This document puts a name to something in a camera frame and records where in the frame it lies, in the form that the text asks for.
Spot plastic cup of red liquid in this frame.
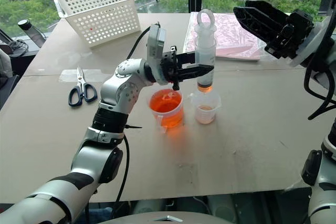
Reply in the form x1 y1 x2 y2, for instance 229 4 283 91
148 89 185 133

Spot dark water bottle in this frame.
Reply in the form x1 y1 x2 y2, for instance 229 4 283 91
17 19 47 49

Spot white perforated plastic basket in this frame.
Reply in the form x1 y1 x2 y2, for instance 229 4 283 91
53 0 142 49

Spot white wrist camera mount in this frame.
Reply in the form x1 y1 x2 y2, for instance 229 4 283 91
145 24 168 84
288 21 332 68

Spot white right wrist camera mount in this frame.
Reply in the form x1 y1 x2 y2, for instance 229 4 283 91
288 21 332 68

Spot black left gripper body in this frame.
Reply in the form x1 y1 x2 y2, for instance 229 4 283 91
160 46 185 91

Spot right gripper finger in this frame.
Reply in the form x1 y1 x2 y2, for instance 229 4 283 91
233 6 284 44
245 0 290 26

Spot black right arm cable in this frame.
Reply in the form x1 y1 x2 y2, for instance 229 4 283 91
303 63 336 121

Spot small clear measuring cup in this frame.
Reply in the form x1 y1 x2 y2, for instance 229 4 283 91
188 90 222 125

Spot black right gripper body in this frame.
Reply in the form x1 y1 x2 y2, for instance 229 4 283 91
264 9 315 60

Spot silver robot torso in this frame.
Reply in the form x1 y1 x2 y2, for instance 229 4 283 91
96 214 235 224

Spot blue handled scissors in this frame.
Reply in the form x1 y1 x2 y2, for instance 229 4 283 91
68 66 98 108

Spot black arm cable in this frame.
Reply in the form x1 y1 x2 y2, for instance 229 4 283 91
303 63 336 121
112 125 143 213
127 21 161 61

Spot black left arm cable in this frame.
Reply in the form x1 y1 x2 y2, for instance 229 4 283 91
127 21 161 61
112 125 143 213

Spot clear plastic syringe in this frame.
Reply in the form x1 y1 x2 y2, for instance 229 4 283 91
195 8 217 94

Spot pink book in plastic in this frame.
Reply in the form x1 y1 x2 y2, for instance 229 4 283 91
183 12 266 62

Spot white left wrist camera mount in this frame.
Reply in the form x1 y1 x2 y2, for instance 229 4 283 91
145 24 168 84

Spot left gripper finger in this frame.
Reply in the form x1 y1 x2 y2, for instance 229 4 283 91
176 64 216 81
176 51 197 69

